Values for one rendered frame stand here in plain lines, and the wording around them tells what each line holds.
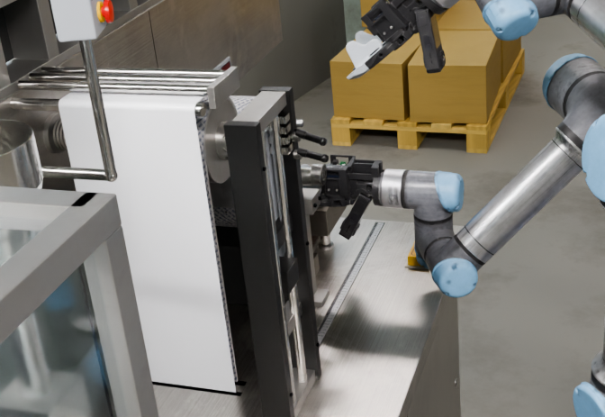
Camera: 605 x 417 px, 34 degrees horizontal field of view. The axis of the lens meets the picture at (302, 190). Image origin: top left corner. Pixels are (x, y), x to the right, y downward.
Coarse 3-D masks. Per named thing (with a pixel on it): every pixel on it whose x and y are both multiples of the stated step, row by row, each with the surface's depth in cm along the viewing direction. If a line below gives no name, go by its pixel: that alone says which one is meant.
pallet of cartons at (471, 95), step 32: (448, 32) 506; (480, 32) 501; (352, 64) 478; (384, 64) 472; (416, 64) 466; (448, 64) 462; (480, 64) 458; (512, 64) 539; (352, 96) 486; (384, 96) 479; (416, 96) 472; (448, 96) 467; (480, 96) 463; (512, 96) 535; (352, 128) 490; (384, 128) 484; (416, 128) 478; (448, 128) 472; (480, 128) 467
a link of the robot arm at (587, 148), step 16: (592, 128) 127; (592, 144) 128; (592, 160) 128; (592, 176) 128; (592, 192) 129; (592, 368) 143; (592, 384) 143; (576, 400) 146; (592, 400) 141; (592, 416) 143
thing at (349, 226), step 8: (360, 200) 192; (368, 200) 192; (352, 208) 194; (360, 208) 193; (352, 216) 195; (360, 216) 194; (344, 224) 196; (352, 224) 196; (344, 232) 197; (352, 232) 197
